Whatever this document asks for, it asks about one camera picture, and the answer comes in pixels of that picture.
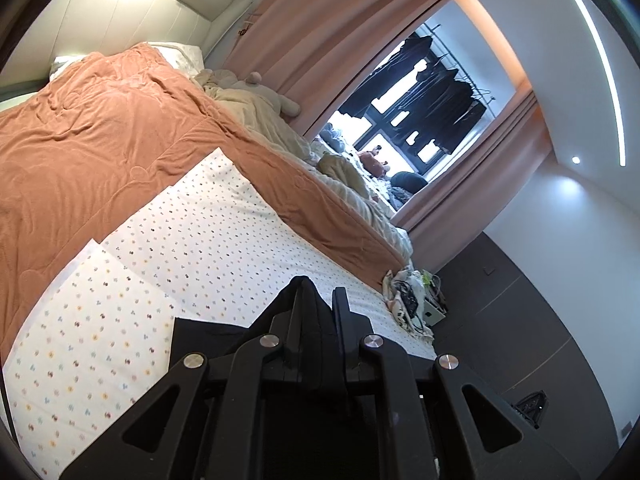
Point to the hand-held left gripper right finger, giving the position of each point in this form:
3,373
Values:
344,320

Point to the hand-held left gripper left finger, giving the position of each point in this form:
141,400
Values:
300,310

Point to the black button shirt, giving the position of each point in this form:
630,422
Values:
210,342

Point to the row of hanging dark clothes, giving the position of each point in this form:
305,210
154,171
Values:
440,90

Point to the white printed cloth pile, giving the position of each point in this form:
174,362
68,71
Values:
395,300

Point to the white dotted bed sheet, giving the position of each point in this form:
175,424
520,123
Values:
200,260

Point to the dark round cushion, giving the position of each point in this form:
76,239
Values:
407,183

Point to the brown plush toy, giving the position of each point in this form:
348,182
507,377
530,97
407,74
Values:
372,162

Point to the blue grey plush toy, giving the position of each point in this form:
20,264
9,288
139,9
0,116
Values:
331,136

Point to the beige duvet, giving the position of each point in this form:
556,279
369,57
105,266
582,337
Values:
260,120

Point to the pink curtain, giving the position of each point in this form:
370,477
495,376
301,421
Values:
475,175
325,35

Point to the beige plush toy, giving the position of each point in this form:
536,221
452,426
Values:
285,105

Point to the window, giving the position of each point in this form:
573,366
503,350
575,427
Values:
395,120

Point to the small black device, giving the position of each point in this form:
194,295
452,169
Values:
531,407

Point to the orange blanket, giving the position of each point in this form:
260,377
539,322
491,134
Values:
100,160

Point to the white pillow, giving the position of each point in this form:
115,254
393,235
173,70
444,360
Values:
185,55

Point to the cream padded headboard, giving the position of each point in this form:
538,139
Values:
125,10

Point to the ceiling light strip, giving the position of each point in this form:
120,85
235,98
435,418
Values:
607,70

